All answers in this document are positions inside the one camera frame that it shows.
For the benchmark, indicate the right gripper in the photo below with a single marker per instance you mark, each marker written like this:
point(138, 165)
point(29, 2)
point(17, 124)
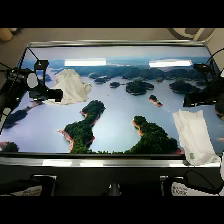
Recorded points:
point(195, 98)

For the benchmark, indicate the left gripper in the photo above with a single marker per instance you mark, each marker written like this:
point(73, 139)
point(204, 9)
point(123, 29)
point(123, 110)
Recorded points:
point(50, 94)

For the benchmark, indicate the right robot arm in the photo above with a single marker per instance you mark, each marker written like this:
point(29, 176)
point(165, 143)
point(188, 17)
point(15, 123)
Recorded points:
point(218, 88)

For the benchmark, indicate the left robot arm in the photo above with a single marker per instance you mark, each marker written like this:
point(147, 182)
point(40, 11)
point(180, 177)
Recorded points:
point(15, 87)

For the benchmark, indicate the cream garment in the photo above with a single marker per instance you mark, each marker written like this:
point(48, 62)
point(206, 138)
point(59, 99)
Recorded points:
point(70, 86)

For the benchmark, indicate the white garment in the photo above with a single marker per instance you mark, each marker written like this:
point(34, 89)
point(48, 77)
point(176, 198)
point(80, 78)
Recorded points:
point(195, 136)

